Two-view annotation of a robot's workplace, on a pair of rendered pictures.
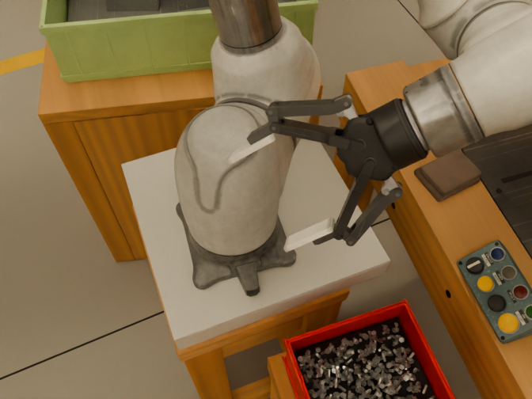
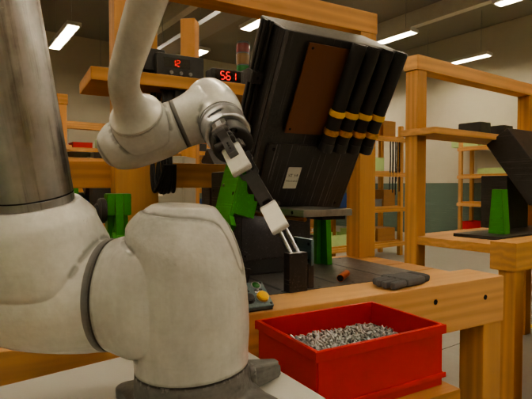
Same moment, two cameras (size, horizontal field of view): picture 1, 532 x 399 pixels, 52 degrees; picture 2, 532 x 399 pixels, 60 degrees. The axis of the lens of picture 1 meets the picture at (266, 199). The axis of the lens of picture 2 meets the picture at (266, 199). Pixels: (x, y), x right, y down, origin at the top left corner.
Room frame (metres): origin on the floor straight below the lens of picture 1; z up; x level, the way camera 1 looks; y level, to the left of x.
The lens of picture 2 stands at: (0.50, 0.69, 1.19)
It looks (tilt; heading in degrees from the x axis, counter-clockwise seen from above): 2 degrees down; 259
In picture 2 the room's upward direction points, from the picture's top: straight up
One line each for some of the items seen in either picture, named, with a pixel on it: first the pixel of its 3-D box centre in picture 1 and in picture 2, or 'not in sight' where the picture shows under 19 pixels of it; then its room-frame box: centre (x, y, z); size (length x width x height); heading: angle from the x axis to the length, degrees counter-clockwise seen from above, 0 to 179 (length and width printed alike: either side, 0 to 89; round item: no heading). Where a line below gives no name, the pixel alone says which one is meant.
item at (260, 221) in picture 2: not in sight; (260, 220); (0.20, -0.90, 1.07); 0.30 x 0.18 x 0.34; 18
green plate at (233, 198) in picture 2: not in sight; (237, 193); (0.31, -0.65, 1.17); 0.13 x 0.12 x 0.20; 18
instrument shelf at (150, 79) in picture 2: not in sight; (218, 94); (0.34, -0.98, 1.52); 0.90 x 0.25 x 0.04; 18
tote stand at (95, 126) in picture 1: (194, 124); not in sight; (1.15, 0.23, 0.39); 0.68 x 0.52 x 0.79; 98
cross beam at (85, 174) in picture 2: not in sight; (207, 176); (0.37, -1.09, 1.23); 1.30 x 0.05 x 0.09; 18
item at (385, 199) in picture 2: not in sight; (342, 188); (-2.14, -6.30, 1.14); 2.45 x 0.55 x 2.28; 24
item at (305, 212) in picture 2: not in sight; (289, 211); (0.16, -0.66, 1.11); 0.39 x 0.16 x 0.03; 108
